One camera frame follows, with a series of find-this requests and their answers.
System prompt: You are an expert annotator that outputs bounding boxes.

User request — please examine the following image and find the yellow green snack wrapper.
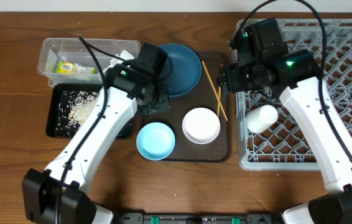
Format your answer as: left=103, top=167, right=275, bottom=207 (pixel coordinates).
left=55, top=62, right=96, bottom=74

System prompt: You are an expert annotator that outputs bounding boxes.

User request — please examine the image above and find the right wooden chopstick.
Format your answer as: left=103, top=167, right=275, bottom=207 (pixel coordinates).
left=216, top=86, right=221, bottom=118

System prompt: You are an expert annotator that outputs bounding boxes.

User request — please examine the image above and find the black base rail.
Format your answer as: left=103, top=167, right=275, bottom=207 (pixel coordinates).
left=111, top=213, right=284, bottom=224

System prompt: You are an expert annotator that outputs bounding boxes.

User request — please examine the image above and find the clear plastic waste bin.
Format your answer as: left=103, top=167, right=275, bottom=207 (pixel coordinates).
left=37, top=38, right=141, bottom=87

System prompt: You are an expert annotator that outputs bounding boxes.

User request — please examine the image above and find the wooden chopstick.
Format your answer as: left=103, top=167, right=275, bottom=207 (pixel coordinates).
left=216, top=86, right=221, bottom=118
left=201, top=60, right=228, bottom=121

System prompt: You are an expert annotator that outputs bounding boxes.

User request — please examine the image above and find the grey plastic dishwasher rack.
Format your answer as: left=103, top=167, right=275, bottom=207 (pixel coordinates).
left=236, top=19, right=352, bottom=171

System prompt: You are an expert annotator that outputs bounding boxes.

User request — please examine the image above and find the dark brown serving tray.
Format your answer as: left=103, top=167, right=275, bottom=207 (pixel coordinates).
left=137, top=49, right=233, bottom=163

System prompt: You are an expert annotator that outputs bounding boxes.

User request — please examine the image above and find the white napkin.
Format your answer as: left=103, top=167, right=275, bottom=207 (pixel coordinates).
left=103, top=50, right=135, bottom=73

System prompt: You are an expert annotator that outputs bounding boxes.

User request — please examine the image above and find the dark blue plate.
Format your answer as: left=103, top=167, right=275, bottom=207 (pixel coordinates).
left=160, top=44, right=201, bottom=97

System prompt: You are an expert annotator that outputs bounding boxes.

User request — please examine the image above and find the leftover rice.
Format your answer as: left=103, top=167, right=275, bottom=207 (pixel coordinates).
left=56, top=91, right=99, bottom=131

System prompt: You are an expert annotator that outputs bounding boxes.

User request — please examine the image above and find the pink bowl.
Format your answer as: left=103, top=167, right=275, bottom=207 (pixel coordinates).
left=182, top=108, right=221, bottom=144

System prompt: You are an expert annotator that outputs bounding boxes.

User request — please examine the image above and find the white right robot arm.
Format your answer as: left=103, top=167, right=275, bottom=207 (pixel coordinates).
left=217, top=19, right=352, bottom=223

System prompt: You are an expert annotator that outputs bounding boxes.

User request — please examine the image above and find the light blue bowl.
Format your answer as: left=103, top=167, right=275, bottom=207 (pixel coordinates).
left=136, top=122, right=175, bottom=161

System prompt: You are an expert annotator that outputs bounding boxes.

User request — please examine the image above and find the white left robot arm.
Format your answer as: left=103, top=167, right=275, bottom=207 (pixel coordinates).
left=22, top=43, right=169, bottom=223

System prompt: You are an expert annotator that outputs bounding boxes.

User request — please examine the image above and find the left wooden chopstick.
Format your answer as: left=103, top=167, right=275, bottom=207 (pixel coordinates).
left=201, top=60, right=228, bottom=121

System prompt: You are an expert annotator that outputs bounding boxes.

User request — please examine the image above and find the white cup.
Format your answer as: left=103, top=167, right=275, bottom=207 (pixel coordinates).
left=246, top=105, right=279, bottom=133

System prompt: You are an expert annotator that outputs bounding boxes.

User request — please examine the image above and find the black rectangular waste tray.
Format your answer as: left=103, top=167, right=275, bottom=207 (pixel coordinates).
left=45, top=83, right=136, bottom=139

